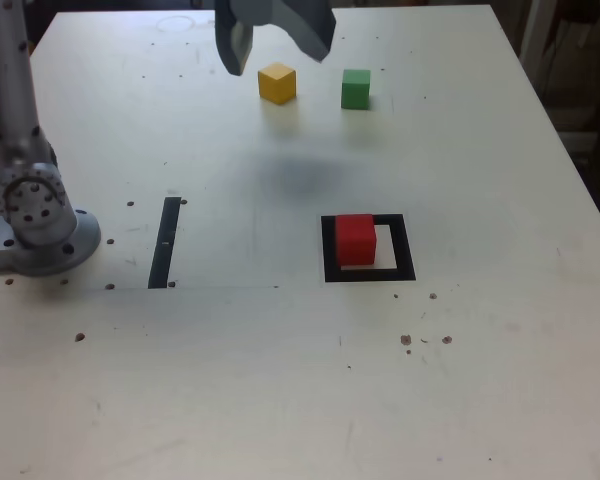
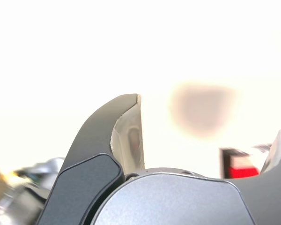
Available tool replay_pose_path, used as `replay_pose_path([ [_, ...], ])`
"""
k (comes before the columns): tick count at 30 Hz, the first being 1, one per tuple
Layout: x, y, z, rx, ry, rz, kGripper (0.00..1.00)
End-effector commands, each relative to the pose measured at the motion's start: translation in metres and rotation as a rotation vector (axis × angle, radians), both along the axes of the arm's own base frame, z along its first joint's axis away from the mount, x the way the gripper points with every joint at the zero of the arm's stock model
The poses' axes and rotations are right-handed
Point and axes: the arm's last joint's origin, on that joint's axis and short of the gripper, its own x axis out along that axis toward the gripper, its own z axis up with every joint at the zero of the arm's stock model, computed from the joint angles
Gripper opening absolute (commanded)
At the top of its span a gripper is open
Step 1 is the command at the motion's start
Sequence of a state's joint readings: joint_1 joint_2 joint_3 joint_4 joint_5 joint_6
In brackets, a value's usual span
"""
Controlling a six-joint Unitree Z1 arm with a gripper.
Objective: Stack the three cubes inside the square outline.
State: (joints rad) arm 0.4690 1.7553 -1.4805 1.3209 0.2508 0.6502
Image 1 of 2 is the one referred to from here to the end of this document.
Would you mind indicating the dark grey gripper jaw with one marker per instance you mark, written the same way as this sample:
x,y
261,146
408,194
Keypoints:
x,y
232,35

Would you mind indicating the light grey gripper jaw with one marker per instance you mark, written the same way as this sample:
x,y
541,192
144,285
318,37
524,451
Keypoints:
x,y
312,27

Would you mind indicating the yellow cube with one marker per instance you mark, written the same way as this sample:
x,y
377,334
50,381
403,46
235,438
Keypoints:
x,y
277,85

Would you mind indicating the green cube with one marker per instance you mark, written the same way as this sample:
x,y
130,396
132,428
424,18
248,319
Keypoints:
x,y
355,90

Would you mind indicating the red cube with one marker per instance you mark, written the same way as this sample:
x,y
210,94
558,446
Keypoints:
x,y
355,240

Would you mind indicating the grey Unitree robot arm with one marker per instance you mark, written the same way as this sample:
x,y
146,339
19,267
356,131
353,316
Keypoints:
x,y
10,100

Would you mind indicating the black tape square outline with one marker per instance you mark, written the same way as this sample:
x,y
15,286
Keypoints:
x,y
405,250

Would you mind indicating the black tape strip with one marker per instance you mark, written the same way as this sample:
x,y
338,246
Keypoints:
x,y
164,240

